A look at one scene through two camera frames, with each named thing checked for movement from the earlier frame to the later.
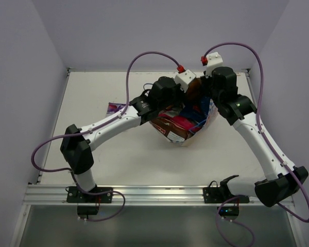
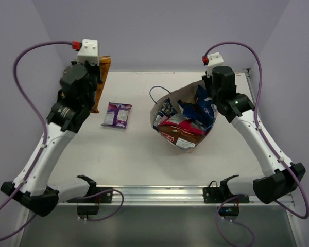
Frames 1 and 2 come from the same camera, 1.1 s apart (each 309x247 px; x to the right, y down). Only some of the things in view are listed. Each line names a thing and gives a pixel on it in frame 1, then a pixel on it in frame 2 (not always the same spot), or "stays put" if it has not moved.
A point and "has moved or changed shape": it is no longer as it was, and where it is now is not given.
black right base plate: [219, 195] stays put
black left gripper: [178, 93] -> [96, 74]
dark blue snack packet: [197, 111] stays put
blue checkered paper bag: [181, 125] has moved or changed shape
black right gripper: [206, 80] stays put
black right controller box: [229, 211] stays put
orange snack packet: [194, 90] -> [104, 61]
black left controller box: [87, 210] stays put
